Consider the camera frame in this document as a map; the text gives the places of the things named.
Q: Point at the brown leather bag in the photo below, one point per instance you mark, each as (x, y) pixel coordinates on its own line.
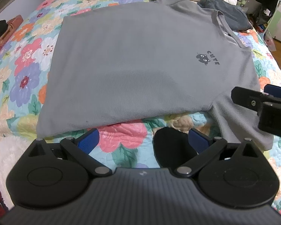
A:
(4, 39)

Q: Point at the white fluffy blanket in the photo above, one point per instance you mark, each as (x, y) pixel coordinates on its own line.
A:
(7, 154)

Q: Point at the grey t-shirt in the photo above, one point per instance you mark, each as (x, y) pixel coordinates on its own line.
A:
(135, 68)

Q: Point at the dark grey garment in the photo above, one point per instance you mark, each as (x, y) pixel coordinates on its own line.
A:
(227, 11)

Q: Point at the floral quilted bedspread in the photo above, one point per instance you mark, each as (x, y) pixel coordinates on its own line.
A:
(25, 70)

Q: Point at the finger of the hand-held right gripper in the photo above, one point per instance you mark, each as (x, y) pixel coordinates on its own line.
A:
(277, 91)
(247, 98)

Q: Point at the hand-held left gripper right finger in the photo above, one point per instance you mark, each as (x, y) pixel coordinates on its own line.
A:
(198, 141)

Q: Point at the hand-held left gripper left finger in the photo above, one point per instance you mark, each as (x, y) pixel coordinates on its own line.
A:
(89, 141)

